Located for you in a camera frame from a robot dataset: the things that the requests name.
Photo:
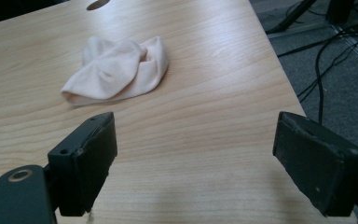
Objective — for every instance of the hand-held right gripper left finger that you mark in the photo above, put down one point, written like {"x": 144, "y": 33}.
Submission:
{"x": 84, "y": 174}

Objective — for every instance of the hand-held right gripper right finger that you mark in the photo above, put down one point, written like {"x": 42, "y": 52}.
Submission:
{"x": 320, "y": 168}

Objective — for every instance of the pale pink sock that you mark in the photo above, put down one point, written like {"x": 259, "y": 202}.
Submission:
{"x": 115, "y": 73}

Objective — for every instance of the black metal stand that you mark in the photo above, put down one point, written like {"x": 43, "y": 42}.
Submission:
{"x": 292, "y": 17}

